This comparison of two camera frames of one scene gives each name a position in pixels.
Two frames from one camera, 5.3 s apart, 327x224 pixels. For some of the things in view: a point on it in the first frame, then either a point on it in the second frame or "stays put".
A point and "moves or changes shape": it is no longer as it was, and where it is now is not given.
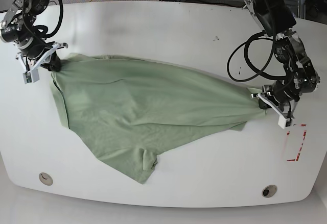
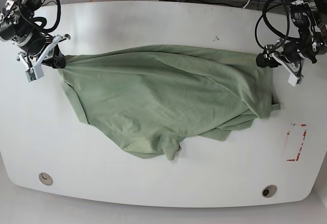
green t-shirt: (134, 112) moves or changes shape
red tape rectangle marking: (297, 157) stays put
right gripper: (279, 95) to (290, 50)
